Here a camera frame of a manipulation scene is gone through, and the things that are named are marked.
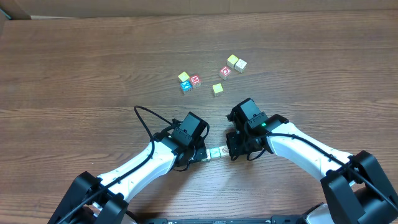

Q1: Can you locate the yellow block letter G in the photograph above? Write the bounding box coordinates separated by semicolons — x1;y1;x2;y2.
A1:
178;72;190;83

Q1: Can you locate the green block letter V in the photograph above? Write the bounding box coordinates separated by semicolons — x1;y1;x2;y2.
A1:
201;149;211;162

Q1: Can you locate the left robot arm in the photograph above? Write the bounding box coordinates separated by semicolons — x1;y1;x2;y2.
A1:
49;113;210;223

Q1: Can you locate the blue block letter X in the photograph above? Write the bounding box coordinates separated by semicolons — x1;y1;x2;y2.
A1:
180;80;193;94

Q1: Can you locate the wooden block leaf picture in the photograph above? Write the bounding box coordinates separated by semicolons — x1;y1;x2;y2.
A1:
219;146;229;157

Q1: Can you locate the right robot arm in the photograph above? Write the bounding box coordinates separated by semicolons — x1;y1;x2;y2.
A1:
226;98;397;224

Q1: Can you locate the red block letter C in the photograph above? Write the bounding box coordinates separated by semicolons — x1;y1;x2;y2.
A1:
219;66;232;80

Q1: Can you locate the red block letter M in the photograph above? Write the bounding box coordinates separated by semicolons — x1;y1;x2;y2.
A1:
190;75;201;88

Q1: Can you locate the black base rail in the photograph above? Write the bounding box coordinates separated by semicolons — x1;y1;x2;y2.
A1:
137;215;307;224

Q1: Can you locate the yellow block far right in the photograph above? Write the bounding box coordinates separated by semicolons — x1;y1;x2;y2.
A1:
226;54;239;69

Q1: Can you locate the plain wooden block far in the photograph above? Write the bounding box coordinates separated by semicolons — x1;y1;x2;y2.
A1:
234;58;247;73

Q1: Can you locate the yellow block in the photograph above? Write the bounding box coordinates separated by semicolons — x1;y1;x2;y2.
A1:
226;54;239;69
212;83;224;97

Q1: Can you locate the yellow block centre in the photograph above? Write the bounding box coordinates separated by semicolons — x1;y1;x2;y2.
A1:
212;83;224;97

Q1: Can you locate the wooden block letter W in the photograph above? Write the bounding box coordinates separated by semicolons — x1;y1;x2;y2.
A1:
210;147;221;159

